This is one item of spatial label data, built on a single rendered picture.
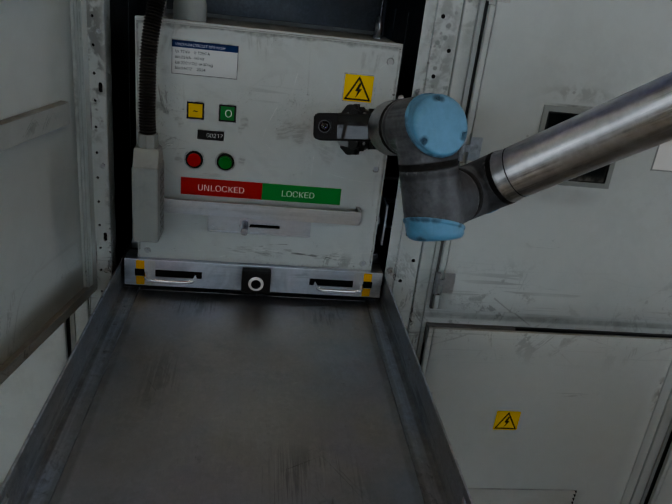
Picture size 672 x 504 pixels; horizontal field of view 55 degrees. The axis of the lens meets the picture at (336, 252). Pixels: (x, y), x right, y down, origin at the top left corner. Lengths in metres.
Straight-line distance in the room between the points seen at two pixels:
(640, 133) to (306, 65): 0.61
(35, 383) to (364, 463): 0.84
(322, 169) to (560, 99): 0.49
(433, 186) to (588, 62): 0.53
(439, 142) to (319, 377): 0.47
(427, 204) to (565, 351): 0.75
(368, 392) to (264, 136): 0.53
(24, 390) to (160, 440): 0.64
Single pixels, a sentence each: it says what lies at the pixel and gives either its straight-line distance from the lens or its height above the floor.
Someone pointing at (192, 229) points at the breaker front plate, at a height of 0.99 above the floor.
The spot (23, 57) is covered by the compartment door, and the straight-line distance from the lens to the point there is 1.16.
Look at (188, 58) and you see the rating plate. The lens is 1.26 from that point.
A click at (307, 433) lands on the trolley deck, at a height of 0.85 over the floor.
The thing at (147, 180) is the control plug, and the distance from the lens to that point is 1.20.
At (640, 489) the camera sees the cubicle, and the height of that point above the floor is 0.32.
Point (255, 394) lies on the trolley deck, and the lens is 1.09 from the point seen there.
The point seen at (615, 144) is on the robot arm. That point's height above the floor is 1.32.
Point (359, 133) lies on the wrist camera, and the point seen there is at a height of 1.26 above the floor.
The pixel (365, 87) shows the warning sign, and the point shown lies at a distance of 1.27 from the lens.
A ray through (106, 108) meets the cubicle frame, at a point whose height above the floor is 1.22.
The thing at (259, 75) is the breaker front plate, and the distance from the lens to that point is 1.25.
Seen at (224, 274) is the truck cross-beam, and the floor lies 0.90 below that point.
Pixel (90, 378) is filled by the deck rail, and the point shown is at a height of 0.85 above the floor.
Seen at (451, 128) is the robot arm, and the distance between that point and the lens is 0.95.
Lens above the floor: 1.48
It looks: 23 degrees down
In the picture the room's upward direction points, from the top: 7 degrees clockwise
